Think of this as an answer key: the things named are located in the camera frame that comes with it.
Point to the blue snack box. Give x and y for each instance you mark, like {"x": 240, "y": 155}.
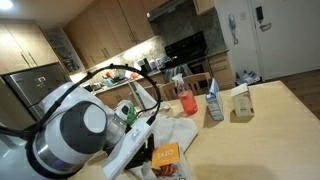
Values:
{"x": 214, "y": 102}

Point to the pink liquid spray bottle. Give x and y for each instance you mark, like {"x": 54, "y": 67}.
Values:
{"x": 185, "y": 95}

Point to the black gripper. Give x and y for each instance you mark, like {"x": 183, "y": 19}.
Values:
{"x": 143, "y": 155}

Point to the white door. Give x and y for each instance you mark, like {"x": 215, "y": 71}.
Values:
{"x": 288, "y": 33}

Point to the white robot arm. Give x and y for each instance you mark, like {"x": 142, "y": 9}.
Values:
{"x": 76, "y": 126}

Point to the stainless steel refrigerator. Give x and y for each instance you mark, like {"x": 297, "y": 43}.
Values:
{"x": 34, "y": 84}

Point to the white paper bag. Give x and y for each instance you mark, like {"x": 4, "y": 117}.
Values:
{"x": 168, "y": 130}

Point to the black stove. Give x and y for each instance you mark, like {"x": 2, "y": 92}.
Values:
{"x": 187, "y": 56}

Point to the white wall phone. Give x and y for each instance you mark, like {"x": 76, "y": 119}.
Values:
{"x": 232, "y": 25}

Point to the white orange Tazo tea box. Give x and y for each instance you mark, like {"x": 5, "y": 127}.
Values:
{"x": 169, "y": 163}

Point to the wooden chair far left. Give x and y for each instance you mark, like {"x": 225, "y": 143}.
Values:
{"x": 197, "y": 83}

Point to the pair of sneakers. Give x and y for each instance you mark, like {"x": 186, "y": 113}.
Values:
{"x": 248, "y": 78}

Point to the wooden kitchen cabinets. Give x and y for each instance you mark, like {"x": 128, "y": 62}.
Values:
{"x": 112, "y": 25}

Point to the green bag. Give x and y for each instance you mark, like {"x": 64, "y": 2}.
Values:
{"x": 131, "y": 115}

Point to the beige cardboard box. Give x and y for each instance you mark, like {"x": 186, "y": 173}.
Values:
{"x": 242, "y": 101}

